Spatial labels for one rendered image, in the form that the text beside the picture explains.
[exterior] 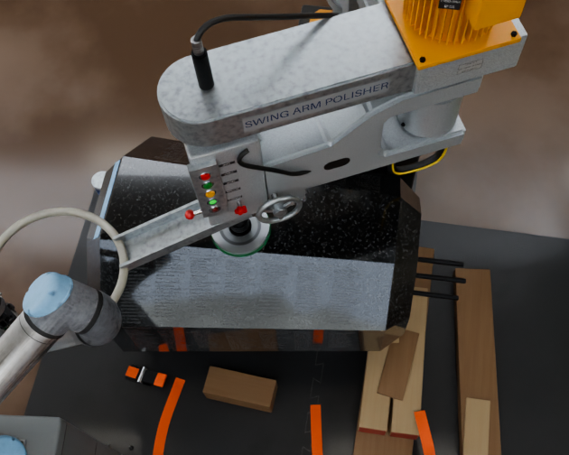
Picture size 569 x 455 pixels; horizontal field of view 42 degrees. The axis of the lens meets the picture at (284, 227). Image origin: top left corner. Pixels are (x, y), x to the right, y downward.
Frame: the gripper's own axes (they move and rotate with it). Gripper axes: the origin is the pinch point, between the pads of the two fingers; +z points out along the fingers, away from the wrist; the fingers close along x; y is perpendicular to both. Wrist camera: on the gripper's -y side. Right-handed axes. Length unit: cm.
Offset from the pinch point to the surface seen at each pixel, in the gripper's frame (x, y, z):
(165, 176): 76, -5, 1
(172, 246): 55, 24, -14
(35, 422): -14.7, 31.2, 6.1
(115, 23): 150, -148, 91
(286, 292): 77, 58, 9
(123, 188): 62, -13, 3
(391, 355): 103, 96, 62
